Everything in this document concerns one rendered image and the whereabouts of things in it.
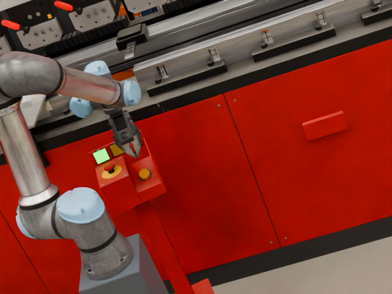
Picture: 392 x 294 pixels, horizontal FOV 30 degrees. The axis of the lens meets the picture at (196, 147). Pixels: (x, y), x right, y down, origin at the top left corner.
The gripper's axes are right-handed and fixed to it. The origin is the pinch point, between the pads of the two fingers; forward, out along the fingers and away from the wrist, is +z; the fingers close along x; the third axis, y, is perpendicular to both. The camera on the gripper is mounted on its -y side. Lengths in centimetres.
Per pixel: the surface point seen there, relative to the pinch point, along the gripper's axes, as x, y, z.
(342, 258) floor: -57, -3, 81
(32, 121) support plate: 27.9, 20.0, -17.1
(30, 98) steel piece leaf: 28, 41, -15
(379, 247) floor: -72, -6, 81
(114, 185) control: 10.6, -5.1, 3.9
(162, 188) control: -3.6, -5.8, 12.5
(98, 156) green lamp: 12.3, 10.4, 0.8
